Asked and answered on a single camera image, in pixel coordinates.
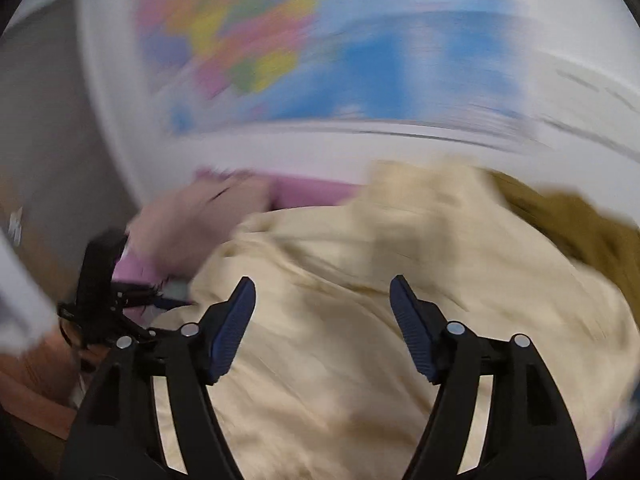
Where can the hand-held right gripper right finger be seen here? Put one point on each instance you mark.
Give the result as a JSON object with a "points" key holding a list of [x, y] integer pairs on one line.
{"points": [[412, 330]]}

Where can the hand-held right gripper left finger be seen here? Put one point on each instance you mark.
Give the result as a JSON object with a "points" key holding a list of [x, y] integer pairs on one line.
{"points": [[232, 330]]}

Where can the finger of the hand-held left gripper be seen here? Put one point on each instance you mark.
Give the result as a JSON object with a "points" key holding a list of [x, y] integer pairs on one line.
{"points": [[172, 302], [140, 289]]}

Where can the cream jacket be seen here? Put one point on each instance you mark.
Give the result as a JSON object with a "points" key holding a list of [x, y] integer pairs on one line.
{"points": [[325, 260]]}

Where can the beige pink folded garment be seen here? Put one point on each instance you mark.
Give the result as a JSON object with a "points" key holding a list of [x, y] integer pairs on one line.
{"points": [[190, 230]]}

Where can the pink flower-print bedsheet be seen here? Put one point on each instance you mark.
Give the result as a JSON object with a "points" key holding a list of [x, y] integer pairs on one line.
{"points": [[310, 192]]}

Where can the olive garment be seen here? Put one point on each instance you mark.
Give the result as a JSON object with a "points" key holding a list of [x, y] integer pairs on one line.
{"points": [[575, 220]]}

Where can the colourful wall map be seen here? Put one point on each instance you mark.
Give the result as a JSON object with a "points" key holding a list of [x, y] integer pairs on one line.
{"points": [[400, 60]]}

